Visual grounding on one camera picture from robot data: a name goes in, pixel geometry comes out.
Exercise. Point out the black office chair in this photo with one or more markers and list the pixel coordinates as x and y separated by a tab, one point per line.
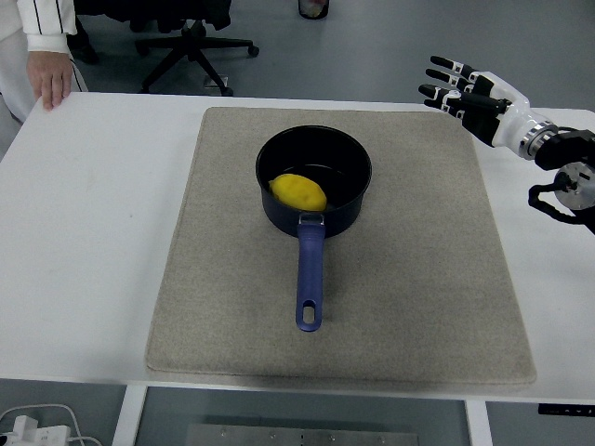
193	46

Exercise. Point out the white table leg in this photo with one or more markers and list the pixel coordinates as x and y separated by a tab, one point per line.
128	413
479	425

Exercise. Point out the waste bin with black liner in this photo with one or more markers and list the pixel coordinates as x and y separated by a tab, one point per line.
313	8

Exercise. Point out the person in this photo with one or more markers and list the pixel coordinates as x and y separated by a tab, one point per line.
46	23

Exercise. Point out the black table control panel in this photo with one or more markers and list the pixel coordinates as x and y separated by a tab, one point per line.
567	410

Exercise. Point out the person's hand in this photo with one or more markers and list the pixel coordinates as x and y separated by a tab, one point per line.
48	76

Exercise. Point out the grey metal plate with screws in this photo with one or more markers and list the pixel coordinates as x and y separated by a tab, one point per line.
302	436

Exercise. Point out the beige fabric mat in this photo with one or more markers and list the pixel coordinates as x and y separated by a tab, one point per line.
232	288

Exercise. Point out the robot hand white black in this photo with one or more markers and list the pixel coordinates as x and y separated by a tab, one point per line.
509	121

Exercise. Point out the white power strip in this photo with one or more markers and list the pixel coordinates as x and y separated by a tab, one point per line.
32	432

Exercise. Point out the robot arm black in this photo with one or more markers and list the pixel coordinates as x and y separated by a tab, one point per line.
562	148

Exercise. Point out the silver floor outlet plate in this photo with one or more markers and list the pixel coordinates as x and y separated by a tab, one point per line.
222	80

